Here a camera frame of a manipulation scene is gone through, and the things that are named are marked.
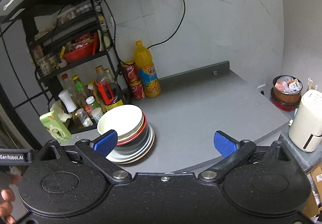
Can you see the red and black bowl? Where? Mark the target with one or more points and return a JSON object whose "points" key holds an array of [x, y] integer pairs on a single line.
{"points": [[136, 134]]}

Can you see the white spray oil bottle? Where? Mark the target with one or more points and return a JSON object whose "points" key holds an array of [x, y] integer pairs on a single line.
{"points": [[70, 106]]}

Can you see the small clear spice jar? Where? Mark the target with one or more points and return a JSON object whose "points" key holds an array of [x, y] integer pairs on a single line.
{"points": [[84, 118]]}

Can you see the cardboard box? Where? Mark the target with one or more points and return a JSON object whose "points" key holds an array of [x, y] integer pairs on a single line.
{"points": [[313, 206]]}

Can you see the crumpled white cloth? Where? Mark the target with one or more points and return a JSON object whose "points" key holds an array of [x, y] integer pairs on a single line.
{"points": [[57, 107]]}

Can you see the green carton box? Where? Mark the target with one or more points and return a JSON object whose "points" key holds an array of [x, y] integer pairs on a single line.
{"points": [[55, 127]]}

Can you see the upper red can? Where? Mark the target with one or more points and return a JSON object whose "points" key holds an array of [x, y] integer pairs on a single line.
{"points": [[130, 72]]}

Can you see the cream bowl front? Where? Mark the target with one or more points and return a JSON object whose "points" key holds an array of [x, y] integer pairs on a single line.
{"points": [[122, 119]]}

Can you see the white deep plate blue logo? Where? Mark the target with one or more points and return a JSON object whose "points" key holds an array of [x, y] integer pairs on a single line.
{"points": [[133, 147]]}

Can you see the black metal rack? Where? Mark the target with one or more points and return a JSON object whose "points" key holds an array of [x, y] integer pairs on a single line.
{"points": [[54, 40]]}

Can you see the white cap seasoning bottle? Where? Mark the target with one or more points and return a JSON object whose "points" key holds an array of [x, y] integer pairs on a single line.
{"points": [[96, 114]]}

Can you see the large soy sauce jug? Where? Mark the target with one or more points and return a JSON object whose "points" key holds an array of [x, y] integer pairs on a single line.
{"points": [[108, 88]]}

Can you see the left hand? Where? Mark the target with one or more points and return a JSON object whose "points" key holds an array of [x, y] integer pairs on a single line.
{"points": [[8, 196]]}

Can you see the red cap clear bottle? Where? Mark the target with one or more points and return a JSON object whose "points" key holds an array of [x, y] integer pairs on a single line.
{"points": [[68, 84]]}

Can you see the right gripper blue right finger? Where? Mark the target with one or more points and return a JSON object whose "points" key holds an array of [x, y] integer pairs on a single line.
{"points": [[225, 144]]}

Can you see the red can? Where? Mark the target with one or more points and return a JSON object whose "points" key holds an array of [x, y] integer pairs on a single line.
{"points": [[130, 72], [138, 90]]}

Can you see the orange juice bottle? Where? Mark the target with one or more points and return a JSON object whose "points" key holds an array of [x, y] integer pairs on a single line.
{"points": [[147, 72]]}

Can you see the white electric kettle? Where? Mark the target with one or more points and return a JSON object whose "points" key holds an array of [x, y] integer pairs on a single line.
{"points": [[305, 131]]}

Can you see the green label sauce bottle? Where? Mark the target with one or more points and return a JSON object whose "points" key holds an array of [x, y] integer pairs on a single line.
{"points": [[82, 92]]}

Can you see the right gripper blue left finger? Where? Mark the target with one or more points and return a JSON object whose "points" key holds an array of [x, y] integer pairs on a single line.
{"points": [[105, 143]]}

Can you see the lower red can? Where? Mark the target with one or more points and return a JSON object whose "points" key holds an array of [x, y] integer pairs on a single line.
{"points": [[138, 90]]}

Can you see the red basket on shelf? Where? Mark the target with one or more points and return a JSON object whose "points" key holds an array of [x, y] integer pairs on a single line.
{"points": [[81, 48]]}

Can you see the large white plate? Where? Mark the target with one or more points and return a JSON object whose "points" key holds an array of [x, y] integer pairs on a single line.
{"points": [[141, 155]]}

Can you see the cream bowl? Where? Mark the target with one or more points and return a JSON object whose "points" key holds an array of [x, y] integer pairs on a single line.
{"points": [[133, 131], [122, 119]]}

